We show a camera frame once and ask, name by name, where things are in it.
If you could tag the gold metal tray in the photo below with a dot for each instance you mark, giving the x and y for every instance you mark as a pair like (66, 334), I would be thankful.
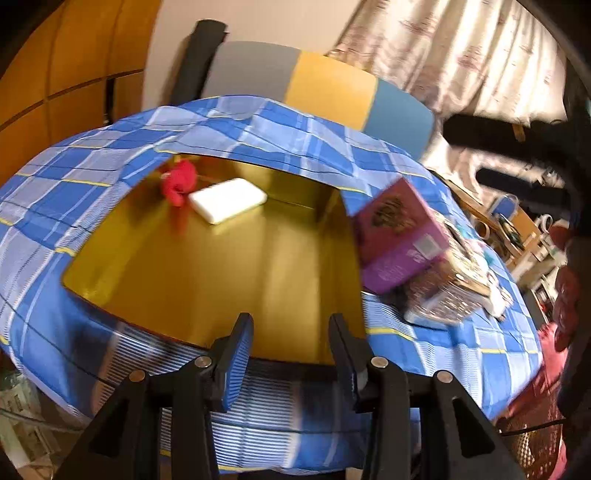
(231, 277)

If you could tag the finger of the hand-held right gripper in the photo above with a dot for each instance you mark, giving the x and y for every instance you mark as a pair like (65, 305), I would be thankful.
(521, 187)
(489, 136)

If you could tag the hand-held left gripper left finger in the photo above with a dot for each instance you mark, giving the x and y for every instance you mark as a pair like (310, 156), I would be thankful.
(233, 364)

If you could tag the stack of papers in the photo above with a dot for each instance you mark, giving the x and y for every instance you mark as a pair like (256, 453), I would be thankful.
(27, 415)

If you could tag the purple cardboard box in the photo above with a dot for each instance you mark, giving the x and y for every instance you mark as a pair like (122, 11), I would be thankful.
(397, 235)

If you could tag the black rolled mat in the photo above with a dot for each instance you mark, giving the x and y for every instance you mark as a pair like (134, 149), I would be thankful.
(196, 60)

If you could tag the blue plaid cloth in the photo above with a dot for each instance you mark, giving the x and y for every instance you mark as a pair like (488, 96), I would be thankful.
(277, 134)

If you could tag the wooden cabinet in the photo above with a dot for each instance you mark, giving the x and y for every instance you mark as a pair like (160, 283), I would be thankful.
(69, 69)

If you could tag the white soft pack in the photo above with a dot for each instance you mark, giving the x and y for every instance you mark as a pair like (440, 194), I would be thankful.
(226, 201)

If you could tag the sequined tissue box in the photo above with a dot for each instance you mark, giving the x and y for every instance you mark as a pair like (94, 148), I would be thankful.
(452, 290)

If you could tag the red sock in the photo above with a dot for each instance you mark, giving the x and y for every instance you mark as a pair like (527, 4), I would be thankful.
(178, 182)

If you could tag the cluttered wooden shelf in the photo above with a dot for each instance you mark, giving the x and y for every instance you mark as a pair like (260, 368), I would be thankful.
(517, 230)

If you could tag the person's right hand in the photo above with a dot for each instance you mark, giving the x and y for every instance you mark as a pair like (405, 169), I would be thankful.
(567, 300)

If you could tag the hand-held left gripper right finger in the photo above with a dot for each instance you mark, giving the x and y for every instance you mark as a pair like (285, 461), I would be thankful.
(348, 364)

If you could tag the red mesh basket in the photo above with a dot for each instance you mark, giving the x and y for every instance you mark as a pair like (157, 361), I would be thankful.
(535, 415)

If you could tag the grey yellow blue chair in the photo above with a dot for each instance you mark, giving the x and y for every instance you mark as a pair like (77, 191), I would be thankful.
(332, 83)

